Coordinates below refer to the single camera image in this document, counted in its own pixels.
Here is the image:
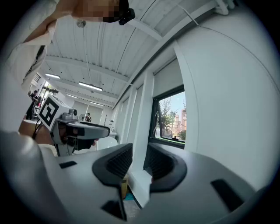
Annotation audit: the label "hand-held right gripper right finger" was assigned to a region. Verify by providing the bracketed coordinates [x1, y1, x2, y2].
[140, 143, 256, 224]

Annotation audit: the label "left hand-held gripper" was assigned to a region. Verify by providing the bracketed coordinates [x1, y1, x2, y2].
[37, 94, 111, 157]

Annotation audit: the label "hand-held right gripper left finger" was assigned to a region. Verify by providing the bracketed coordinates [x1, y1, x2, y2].
[43, 143, 133, 224]

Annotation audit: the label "person's left forearm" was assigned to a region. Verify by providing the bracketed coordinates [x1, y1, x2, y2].
[18, 119, 55, 145]

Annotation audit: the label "person's left hand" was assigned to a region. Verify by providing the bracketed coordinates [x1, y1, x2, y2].
[73, 139, 97, 151]

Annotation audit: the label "black open window sash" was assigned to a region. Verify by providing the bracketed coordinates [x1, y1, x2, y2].
[154, 98, 186, 143]

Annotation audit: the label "brick building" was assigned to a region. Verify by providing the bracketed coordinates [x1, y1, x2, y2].
[175, 108, 187, 132]

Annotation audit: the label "person's white shirt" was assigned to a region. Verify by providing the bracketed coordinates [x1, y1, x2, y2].
[0, 0, 60, 132]

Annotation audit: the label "white ceiling pipes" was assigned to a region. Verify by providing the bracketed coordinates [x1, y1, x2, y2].
[215, 0, 236, 16]

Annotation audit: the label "gray gripper camera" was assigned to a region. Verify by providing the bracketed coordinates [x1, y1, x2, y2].
[61, 108, 79, 121]

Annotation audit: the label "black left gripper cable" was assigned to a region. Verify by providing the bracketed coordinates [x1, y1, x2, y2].
[32, 121, 44, 140]

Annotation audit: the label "black window frame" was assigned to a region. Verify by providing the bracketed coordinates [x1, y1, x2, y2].
[148, 85, 186, 149]

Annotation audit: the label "black lanyard cable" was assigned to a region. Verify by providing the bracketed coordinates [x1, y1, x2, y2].
[25, 45, 46, 77]

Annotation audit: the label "black head-mounted camera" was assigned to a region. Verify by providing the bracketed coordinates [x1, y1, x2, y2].
[118, 0, 136, 26]

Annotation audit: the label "white cable conduit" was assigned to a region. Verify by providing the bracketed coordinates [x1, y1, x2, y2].
[177, 4, 200, 27]

